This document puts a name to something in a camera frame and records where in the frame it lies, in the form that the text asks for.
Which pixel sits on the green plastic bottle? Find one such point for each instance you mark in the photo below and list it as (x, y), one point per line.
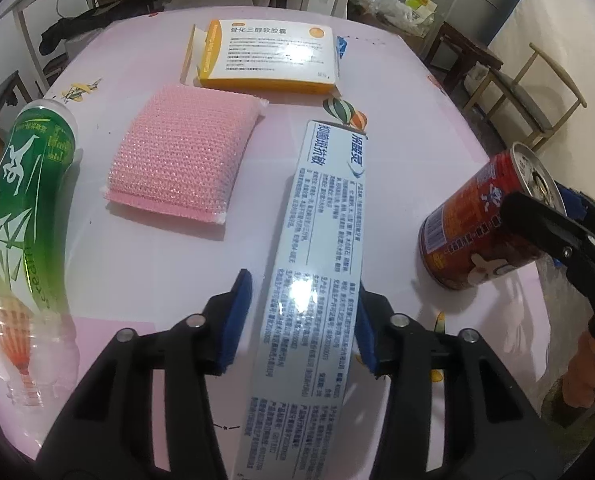
(22, 185)

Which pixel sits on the person's right hand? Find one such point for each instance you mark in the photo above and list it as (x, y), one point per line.
(580, 375)

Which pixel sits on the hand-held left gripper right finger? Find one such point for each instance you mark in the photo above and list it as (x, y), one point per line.
(367, 340)

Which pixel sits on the red drink can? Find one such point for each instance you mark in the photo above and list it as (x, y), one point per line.
(467, 220)

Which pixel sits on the dark wooden stool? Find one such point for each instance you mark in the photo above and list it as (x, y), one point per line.
(465, 50)

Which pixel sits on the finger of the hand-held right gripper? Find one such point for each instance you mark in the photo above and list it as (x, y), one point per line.
(572, 205)
(542, 220)

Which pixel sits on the white blue toothpaste box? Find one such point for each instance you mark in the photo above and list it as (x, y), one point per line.
(317, 240)

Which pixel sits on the yellow white medicine box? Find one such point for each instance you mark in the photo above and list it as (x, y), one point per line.
(272, 55)

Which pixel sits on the pink sponge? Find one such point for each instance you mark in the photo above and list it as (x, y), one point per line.
(177, 155)

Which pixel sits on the pink printed tablecloth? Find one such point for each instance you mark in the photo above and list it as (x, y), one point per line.
(127, 260)

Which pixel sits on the black cloth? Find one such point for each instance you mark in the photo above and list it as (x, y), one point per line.
(77, 27)

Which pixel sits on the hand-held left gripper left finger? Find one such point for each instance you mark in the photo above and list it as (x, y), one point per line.
(237, 320)

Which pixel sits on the white plastic bags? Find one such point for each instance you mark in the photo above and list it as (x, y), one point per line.
(410, 7)

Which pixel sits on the white mattress with blue edge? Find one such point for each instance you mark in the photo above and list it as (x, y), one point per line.
(567, 45)

